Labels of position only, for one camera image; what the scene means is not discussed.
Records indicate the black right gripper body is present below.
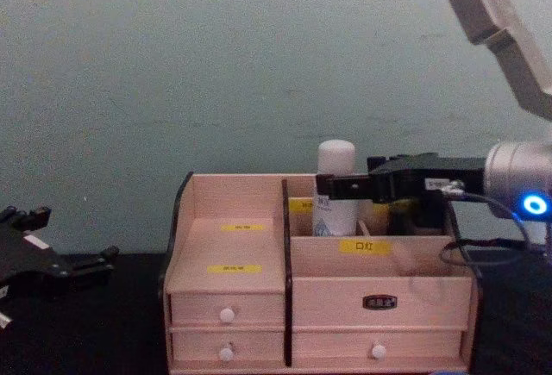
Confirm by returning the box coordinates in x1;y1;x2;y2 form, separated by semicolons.
368;152;487;204

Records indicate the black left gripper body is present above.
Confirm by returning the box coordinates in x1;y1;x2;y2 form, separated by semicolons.
0;224;75;298

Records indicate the white bottle with round cap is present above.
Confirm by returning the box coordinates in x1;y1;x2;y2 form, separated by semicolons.
311;139;360;238

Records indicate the black table cloth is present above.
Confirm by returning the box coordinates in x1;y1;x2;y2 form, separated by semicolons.
0;250;552;375

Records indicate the pale wooden desktop organizer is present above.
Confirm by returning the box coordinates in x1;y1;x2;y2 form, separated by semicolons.
157;171;482;375

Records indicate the small wooden drawer, white knob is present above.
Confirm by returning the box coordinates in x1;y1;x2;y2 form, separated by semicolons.
169;292;286;327
171;329;286;366

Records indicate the wide wooden drawer, white knob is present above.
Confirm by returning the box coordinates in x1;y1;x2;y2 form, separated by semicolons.
292;329;466;370

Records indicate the thin dark gripper cable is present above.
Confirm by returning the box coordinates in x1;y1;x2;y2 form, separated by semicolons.
438;179;552;284

